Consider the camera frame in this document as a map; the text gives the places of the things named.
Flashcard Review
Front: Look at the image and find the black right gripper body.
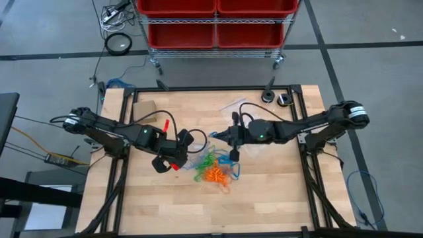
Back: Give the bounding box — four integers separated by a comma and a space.
229, 111, 252, 163

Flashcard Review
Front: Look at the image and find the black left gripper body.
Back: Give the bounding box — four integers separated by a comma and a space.
151, 128, 196, 175

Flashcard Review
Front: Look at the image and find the blue rubber band bunch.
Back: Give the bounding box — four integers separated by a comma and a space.
211, 148, 242, 181

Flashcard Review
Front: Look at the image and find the green rubber band bunch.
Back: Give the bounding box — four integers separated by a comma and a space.
193, 145, 219, 182

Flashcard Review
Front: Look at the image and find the orange rubber band bunch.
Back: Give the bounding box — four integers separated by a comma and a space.
203, 166, 234, 194

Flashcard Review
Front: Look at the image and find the small cardboard box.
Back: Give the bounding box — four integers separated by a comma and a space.
133, 100, 159, 124

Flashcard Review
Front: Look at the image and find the red plastic bin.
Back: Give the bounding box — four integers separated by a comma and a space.
137, 0, 217, 18
147, 22, 217, 50
216, 0, 300, 18
216, 22, 286, 50

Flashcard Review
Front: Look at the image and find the black power brick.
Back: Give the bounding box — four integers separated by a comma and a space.
44, 152, 81, 167

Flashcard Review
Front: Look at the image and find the black beam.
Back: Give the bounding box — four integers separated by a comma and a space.
0, 177, 83, 209

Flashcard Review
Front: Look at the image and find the white power strip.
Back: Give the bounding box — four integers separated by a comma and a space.
101, 9, 120, 23

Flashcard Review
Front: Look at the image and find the black desk panel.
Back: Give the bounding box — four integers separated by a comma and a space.
0, 92, 20, 156

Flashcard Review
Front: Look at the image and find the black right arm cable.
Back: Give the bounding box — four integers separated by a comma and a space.
239, 102, 287, 122

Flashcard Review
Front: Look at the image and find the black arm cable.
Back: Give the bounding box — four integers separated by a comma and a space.
130, 110, 209, 154
239, 102, 287, 122

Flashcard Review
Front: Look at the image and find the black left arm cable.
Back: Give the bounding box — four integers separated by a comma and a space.
130, 110, 209, 154

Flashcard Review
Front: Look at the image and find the black aluminium table frame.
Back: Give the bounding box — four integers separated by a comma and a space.
75, 84, 358, 238

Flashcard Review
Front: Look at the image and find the yellow wire spool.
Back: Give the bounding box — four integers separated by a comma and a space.
276, 93, 293, 107

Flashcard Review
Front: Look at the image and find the chrome wire shelf rack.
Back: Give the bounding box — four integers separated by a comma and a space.
132, 0, 301, 75

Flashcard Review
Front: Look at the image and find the black cable bundle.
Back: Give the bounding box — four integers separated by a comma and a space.
299, 145, 356, 231
81, 155, 132, 236

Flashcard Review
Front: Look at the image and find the blue coiled cable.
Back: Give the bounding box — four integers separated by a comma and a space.
105, 78, 129, 89

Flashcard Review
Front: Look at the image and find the yellow cable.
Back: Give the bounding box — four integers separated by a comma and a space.
11, 126, 82, 165

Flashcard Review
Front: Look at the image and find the white coiled cable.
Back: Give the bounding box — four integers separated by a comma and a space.
100, 11, 128, 33

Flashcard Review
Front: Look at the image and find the thin looped cable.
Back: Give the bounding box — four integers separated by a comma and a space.
346, 170, 387, 231

